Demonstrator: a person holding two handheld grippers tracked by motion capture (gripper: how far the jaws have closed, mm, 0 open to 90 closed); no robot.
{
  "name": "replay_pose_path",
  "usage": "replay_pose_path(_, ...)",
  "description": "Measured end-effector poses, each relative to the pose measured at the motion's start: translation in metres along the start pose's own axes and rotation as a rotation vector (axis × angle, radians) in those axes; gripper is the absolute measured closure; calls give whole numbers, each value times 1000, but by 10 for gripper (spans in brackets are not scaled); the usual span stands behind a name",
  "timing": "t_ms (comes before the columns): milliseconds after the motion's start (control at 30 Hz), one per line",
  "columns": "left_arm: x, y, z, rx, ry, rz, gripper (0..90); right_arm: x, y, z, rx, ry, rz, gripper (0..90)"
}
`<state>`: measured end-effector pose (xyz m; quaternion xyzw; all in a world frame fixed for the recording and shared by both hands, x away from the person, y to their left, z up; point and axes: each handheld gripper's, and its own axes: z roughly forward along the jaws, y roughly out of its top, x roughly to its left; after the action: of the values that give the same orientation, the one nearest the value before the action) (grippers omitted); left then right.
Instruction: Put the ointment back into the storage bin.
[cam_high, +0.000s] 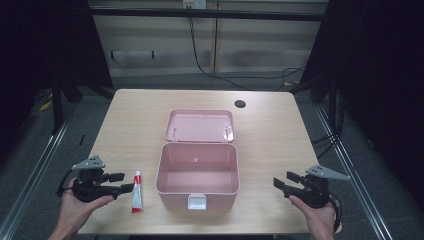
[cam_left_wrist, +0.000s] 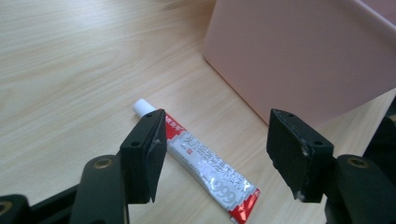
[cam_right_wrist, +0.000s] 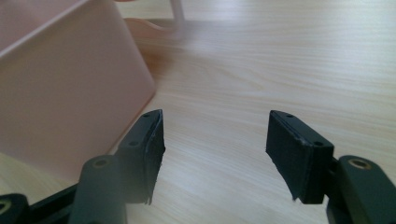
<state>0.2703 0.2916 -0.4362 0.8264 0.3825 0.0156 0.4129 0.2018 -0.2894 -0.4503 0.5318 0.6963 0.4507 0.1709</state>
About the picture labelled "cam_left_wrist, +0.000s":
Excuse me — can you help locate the pink storage box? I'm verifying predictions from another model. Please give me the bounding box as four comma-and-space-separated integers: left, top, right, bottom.
203, 0, 396, 127

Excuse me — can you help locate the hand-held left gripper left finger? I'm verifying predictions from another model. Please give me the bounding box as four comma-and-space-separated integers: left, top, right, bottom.
119, 108, 168, 205

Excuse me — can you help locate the red and white ointment tube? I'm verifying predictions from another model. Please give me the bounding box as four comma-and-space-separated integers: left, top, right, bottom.
132, 98, 262, 224

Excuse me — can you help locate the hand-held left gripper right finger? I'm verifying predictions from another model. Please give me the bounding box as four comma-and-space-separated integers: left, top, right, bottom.
266, 108, 336, 203

